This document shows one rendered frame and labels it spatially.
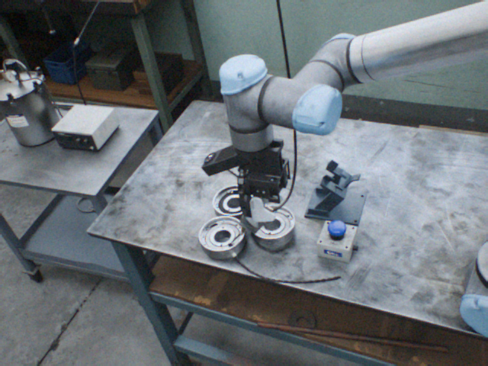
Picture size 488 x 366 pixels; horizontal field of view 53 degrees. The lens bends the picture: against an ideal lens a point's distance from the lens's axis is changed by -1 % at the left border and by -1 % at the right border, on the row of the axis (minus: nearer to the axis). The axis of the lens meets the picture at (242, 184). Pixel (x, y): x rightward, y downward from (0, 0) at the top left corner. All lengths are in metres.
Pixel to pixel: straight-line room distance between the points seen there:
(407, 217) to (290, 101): 0.54
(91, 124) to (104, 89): 1.29
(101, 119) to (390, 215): 1.04
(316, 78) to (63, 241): 1.62
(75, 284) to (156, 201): 1.08
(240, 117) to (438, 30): 0.32
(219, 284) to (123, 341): 0.75
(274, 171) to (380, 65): 0.26
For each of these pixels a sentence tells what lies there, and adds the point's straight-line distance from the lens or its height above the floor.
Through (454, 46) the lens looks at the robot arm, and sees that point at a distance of 0.75.
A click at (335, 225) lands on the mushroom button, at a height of 0.87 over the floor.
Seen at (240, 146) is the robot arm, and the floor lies 1.15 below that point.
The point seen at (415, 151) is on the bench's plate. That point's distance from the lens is 1.38.
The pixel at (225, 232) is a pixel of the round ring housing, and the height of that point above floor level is 0.82.
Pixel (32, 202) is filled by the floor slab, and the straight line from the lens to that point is 2.85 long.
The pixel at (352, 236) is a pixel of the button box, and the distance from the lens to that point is 1.09.
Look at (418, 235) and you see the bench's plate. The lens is 1.17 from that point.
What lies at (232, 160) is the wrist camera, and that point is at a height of 1.10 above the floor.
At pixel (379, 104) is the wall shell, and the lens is 2.83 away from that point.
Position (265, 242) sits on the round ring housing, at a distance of 1.12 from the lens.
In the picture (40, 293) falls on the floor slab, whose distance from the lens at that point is 2.38.
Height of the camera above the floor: 1.67
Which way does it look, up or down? 42 degrees down
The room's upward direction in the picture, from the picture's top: 11 degrees counter-clockwise
